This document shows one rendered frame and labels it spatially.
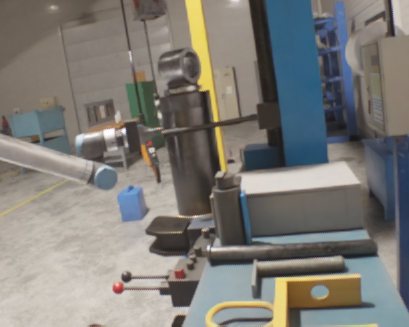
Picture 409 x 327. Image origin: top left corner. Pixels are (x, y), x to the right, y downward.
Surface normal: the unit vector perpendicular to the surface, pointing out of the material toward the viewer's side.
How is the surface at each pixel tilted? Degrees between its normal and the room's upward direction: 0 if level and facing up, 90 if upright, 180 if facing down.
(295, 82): 90
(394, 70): 90
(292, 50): 90
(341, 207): 90
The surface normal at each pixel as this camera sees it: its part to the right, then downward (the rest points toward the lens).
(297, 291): -0.22, 0.20
